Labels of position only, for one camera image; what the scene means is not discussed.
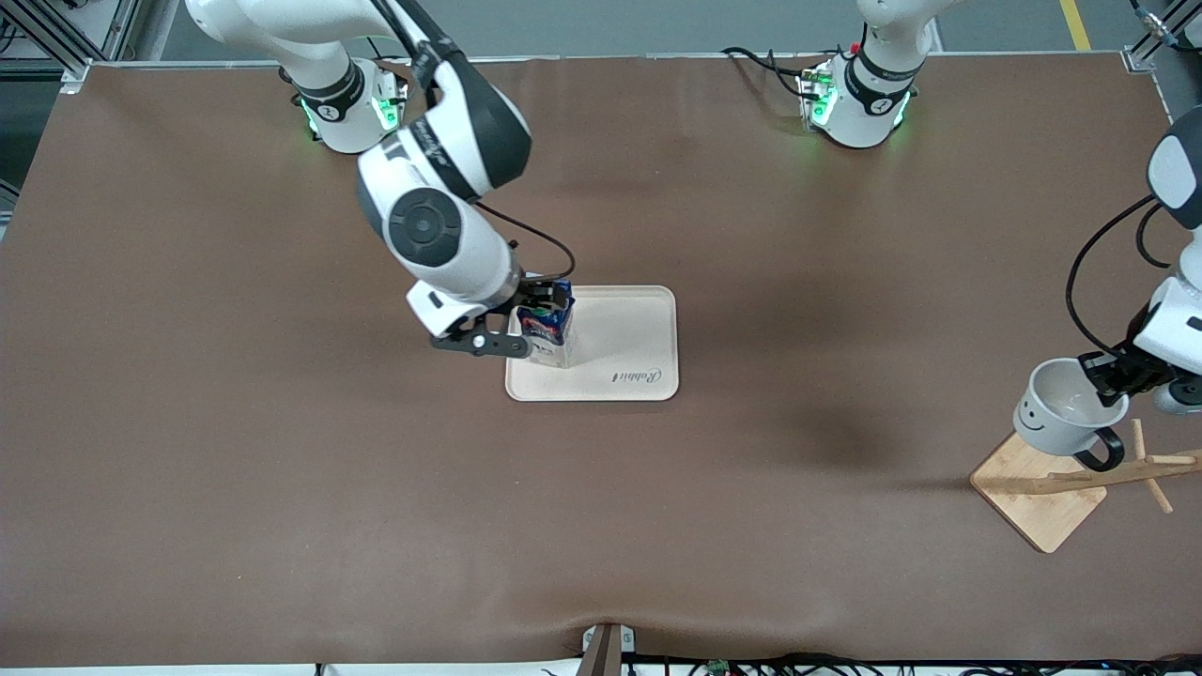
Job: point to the brown table mat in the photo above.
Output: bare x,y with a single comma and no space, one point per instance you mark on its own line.
282,469

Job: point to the aluminium frame profile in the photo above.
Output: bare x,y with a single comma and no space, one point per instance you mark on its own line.
56,33
1160,33

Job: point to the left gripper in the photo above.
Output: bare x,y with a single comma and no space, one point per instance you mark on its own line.
1124,369

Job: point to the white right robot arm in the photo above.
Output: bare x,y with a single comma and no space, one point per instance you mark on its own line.
441,216

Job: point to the blue white milk carton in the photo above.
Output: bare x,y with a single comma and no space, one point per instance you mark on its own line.
549,338

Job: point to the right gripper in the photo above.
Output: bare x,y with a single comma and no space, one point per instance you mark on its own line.
537,293

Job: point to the cream rectangular Rabbit tray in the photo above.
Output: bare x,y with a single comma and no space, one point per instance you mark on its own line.
620,338

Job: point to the wooden mug tree stand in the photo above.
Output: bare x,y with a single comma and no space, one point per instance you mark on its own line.
1038,498

